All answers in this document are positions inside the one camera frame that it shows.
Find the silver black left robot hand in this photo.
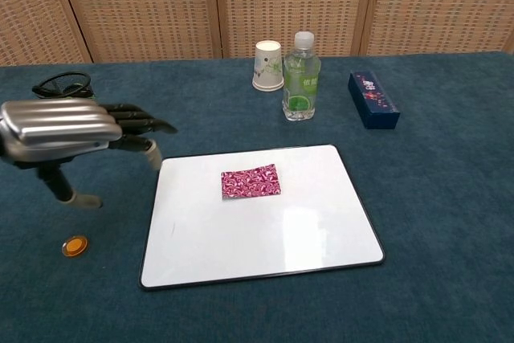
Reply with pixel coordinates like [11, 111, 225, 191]
[0, 98, 178, 210]

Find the small orange round object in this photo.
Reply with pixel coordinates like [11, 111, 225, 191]
[61, 235, 88, 258]

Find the pink patterned packet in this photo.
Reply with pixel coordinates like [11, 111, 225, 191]
[220, 163, 281, 202]

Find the white board black frame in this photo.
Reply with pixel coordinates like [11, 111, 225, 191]
[139, 143, 386, 291]

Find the black mesh pen holder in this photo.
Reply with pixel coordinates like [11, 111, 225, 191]
[31, 71, 98, 101]

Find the woven bamboo folding screen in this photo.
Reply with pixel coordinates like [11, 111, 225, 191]
[0, 0, 514, 67]

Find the white paper cup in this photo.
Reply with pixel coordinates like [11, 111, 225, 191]
[251, 39, 285, 92]

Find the clear green-label water bottle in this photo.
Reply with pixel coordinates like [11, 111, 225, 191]
[282, 31, 322, 122]

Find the dark blue rectangular box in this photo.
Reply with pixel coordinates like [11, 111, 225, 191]
[347, 70, 402, 131]

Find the teal felt tablecloth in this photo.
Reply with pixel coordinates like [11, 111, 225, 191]
[0, 51, 514, 343]

